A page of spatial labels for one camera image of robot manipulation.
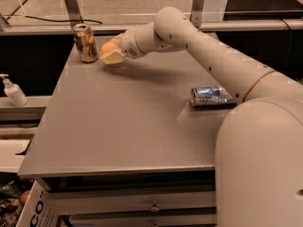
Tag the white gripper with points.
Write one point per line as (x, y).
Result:
(130, 45)

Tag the orange fruit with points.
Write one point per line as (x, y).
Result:
(107, 47)

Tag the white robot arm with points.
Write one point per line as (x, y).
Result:
(259, 148)

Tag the upright orange soda can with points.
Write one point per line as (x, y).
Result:
(85, 42)

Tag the lying blue silver can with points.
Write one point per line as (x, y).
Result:
(210, 96)

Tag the grey drawer cabinet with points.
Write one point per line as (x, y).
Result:
(115, 138)

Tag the white pump dispenser bottle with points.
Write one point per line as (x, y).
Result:
(13, 92)

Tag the upper drawer knob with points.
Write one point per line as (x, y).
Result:
(154, 207)

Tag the drawer knob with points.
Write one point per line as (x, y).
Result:
(154, 224)
(154, 207)

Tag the small orange ball in box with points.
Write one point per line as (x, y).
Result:
(24, 196)

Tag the lower drawer knob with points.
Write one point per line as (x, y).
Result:
(154, 224)

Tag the white cardboard box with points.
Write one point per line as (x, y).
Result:
(36, 212)

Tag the left metal post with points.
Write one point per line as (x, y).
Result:
(73, 11)

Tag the metal post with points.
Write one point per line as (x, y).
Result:
(73, 11)
(196, 13)

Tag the right metal post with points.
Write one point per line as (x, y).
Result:
(196, 13)

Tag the metal horizontal rail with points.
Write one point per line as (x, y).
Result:
(241, 25)

